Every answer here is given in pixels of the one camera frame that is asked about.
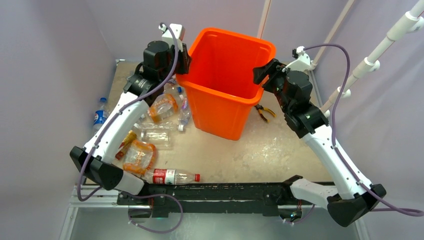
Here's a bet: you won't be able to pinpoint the orange plastic bin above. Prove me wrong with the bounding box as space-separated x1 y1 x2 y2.
176 27 276 141

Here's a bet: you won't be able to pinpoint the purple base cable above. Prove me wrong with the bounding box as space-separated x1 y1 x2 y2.
127 194 185 235

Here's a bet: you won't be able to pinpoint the pepsi label bottle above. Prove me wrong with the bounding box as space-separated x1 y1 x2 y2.
92 97 109 135

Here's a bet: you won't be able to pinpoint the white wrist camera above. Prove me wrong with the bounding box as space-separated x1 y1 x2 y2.
285 46 313 72
158 22 186 52

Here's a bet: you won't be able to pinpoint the small clear white-cap bottle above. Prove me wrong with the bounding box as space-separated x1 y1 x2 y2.
178 96 192 126

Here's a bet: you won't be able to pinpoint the large clear plastic bottle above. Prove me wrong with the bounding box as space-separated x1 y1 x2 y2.
133 121 186 150

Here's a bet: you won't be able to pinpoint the white pvc pipe frame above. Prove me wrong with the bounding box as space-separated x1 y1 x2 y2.
256 0 424 114

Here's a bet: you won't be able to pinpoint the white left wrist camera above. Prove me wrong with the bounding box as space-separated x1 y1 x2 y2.
158 22 186 52

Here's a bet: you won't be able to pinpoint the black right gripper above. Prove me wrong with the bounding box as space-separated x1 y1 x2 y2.
251 58 291 114

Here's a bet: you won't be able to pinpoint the crushed orange label bottle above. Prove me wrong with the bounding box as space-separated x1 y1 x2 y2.
122 140 158 176

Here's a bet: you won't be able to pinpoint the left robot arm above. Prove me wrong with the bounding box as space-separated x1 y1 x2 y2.
69 40 191 205

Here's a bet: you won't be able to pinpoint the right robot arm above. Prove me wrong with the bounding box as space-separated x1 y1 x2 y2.
253 58 387 227

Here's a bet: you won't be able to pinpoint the red label cola bottle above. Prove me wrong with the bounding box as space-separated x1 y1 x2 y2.
142 168 201 185

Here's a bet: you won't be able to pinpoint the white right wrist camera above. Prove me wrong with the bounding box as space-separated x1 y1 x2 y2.
285 46 313 72

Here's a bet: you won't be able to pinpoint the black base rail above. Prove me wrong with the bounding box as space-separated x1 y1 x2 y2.
117 181 304 222

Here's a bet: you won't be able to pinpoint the orange label clear bottle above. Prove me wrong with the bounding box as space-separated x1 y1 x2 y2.
147 93 181 123

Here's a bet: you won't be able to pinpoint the yellow handle pliers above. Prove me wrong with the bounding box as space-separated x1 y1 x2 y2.
254 103 277 124

